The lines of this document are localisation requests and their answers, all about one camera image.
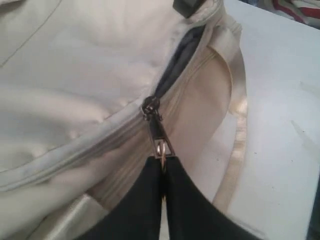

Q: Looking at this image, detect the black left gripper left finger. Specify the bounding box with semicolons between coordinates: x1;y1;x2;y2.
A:
84;156;162;240

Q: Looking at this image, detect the cream fabric duffel bag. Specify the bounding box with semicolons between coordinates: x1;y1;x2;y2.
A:
0;0;247;240

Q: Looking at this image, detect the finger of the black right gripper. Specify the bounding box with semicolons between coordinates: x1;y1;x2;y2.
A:
173;0;203;18

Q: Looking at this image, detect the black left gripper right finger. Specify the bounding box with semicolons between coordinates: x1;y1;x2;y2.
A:
166;156;258;240

